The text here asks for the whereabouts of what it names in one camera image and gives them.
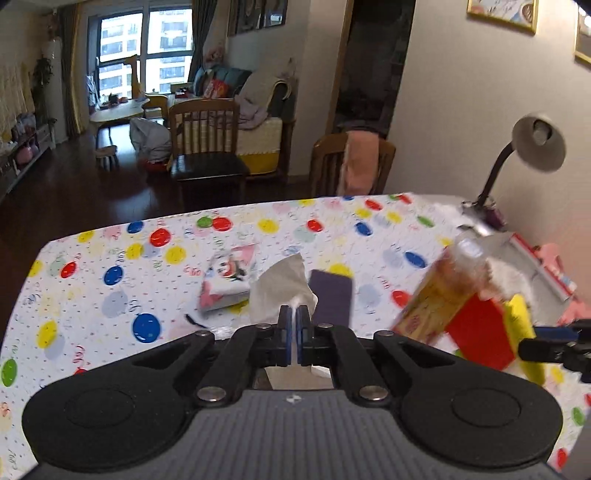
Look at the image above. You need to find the purple green sponge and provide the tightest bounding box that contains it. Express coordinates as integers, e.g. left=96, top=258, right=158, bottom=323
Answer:
left=308, top=270, right=353, bottom=327

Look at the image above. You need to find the framed food picture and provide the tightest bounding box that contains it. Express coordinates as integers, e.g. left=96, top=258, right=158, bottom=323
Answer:
left=467, top=0, right=539, bottom=35

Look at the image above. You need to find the sofa with blankets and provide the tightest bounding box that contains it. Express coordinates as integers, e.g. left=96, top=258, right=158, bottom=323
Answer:
left=168, top=65, right=294, bottom=177

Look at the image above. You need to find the small wooden stool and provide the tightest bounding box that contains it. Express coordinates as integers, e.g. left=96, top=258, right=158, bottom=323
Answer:
left=95, top=145, right=119, bottom=170

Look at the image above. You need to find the framed people picture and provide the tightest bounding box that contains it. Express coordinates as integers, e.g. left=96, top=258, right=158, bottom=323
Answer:
left=574, top=8, right=591, bottom=65

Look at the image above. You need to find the white tissue paper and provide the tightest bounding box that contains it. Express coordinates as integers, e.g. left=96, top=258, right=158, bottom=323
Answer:
left=249, top=254, right=334, bottom=390

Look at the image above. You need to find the panda tissue pack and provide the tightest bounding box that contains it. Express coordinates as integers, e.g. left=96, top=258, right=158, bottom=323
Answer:
left=198, top=244, right=256, bottom=313

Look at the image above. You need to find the yellow white sponge cloth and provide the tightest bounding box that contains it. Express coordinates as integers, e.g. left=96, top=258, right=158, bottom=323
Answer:
left=503, top=294, right=546, bottom=386

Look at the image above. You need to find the dark wooden chair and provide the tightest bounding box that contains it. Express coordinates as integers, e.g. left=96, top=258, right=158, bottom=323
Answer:
left=168, top=99, right=249, bottom=212

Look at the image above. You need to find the pink towel on chair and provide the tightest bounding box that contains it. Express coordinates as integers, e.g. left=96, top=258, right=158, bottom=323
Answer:
left=337, top=130, right=380, bottom=196

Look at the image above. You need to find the silver desk lamp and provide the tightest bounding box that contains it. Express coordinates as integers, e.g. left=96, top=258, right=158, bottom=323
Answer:
left=462, top=114, right=567, bottom=232

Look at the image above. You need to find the wooden chair at table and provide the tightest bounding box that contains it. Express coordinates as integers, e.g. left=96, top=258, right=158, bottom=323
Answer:
left=308, top=132, right=396, bottom=197

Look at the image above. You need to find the pink plastic bag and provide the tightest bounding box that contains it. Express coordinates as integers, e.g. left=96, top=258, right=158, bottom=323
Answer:
left=537, top=243, right=590, bottom=326

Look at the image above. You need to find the red white cardboard box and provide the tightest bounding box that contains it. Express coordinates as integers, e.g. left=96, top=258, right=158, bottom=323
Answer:
left=446, top=233, right=570, bottom=370

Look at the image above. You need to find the tv cabinet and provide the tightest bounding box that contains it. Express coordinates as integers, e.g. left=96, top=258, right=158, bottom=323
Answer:
left=0, top=123, right=54, bottom=199

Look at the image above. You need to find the round wooden coffee table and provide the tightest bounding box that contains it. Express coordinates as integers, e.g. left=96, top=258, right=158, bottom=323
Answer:
left=89, top=98, right=148, bottom=149

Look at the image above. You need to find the orange drink bottle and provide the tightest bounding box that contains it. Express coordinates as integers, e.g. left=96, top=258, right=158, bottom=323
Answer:
left=393, top=236, right=490, bottom=344

